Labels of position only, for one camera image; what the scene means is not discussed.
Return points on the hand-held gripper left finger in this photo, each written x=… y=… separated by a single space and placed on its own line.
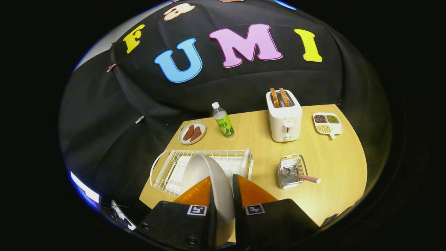
x=174 y=223

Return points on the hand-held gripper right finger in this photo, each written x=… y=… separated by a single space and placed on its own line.
x=238 y=216

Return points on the small beige plate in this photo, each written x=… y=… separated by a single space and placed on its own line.
x=202 y=127

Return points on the white divided bean dish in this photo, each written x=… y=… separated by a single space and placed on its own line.
x=335 y=129

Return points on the brown sausage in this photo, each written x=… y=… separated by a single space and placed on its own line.
x=195 y=134
x=188 y=133

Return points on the green tea bottle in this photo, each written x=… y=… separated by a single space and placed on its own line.
x=224 y=123

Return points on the computer monitor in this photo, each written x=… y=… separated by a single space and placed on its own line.
x=83 y=188

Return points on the white toaster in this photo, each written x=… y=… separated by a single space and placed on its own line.
x=285 y=120

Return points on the white clip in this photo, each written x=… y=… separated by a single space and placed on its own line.
x=139 y=119

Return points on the black backdrop cloth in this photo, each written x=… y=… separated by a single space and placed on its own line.
x=244 y=80

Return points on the red clip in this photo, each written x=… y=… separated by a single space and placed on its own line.
x=111 y=67

